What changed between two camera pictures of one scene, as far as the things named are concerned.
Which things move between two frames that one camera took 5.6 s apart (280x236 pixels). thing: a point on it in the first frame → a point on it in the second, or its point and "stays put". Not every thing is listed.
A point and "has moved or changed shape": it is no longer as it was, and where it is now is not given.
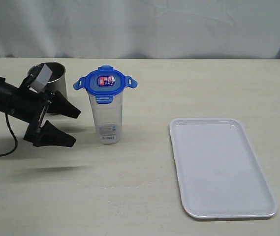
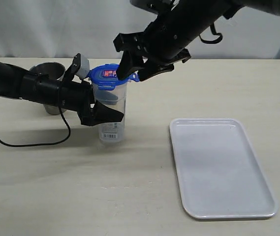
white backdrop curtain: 140,29 stays put
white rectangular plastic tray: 220,175 stays put
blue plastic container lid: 105,83 has moved or changed shape
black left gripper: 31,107 → 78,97
